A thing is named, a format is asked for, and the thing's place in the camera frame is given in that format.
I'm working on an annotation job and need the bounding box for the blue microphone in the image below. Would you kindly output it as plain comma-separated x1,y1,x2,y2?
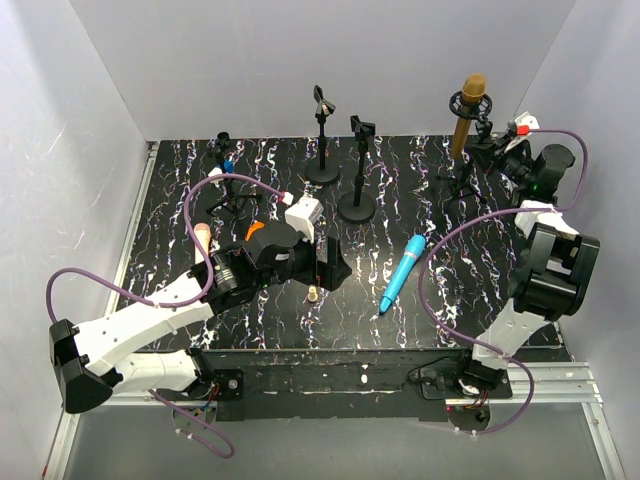
378,235,426,315

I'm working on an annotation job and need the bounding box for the left tripod clip stand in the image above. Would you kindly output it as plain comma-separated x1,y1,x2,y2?
206,131,263,218

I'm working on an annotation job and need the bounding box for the small beige adapter piece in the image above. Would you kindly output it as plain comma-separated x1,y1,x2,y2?
307,285,319,303

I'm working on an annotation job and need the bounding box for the pink microphone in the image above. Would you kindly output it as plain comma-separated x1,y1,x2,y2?
193,223,211,264

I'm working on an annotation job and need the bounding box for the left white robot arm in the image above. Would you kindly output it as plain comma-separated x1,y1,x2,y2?
49,222,352,414

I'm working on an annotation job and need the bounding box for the orange microphone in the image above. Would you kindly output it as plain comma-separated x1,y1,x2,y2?
245,221,265,241

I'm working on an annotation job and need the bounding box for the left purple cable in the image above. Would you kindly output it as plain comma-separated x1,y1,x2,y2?
45,172,296,459

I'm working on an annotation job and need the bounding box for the gold microphone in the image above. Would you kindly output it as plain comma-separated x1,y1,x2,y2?
450,73,487,160

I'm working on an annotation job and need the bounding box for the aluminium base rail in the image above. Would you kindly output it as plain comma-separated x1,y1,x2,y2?
44,142,624,480

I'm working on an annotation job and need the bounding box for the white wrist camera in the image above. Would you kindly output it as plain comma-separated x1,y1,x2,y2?
505,111,540,152
284,195,324,244

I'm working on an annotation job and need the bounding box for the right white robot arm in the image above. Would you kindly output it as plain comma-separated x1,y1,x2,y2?
456,140,600,394

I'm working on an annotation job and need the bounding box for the black marbled table mat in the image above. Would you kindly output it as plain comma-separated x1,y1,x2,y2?
105,133,546,351

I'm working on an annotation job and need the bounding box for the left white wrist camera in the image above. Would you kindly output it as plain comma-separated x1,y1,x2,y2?
284,195,324,244

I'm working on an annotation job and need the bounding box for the purple cable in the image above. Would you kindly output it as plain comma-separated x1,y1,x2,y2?
417,128,589,434
45,172,296,459

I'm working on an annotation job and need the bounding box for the round-base mic stand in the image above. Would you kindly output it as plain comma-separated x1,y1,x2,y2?
337,115,376,224
305,85,340,186

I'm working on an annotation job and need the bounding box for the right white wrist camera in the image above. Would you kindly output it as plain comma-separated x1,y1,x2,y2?
505,111,540,152

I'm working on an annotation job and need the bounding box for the tripod shock-mount mic stand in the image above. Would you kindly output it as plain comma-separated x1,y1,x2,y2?
436,90,493,205

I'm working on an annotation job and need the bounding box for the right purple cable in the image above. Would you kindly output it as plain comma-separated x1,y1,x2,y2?
417,128,589,434

